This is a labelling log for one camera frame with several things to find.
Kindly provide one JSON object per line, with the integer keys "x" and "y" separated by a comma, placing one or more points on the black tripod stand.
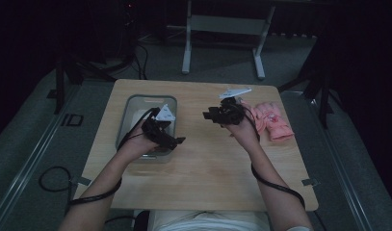
{"x": 318, "y": 83}

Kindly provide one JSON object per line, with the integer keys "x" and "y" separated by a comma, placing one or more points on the pink glove with print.
{"x": 275, "y": 123}

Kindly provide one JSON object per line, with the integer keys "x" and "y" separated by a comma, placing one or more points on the grey table edge bracket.
{"x": 310, "y": 183}
{"x": 83, "y": 181}

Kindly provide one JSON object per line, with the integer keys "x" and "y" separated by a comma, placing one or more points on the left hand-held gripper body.
{"x": 158, "y": 128}

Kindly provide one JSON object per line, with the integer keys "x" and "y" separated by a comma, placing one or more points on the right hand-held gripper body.
{"x": 230, "y": 112}

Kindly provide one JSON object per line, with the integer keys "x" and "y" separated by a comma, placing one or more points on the person's white clothing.
{"x": 209, "y": 221}

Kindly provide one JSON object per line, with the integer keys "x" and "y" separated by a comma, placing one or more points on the metal floor rail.
{"x": 30, "y": 166}
{"x": 338, "y": 160}

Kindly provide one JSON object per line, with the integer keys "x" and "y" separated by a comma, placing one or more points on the grey plastic bin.
{"x": 132, "y": 106}

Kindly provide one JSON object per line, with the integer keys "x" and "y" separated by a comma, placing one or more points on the person's right hand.
{"x": 245, "y": 133}

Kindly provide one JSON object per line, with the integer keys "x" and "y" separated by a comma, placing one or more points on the person's left hand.
{"x": 139, "y": 144}

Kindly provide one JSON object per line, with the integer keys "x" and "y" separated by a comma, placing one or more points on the white desk frame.
{"x": 225, "y": 25}

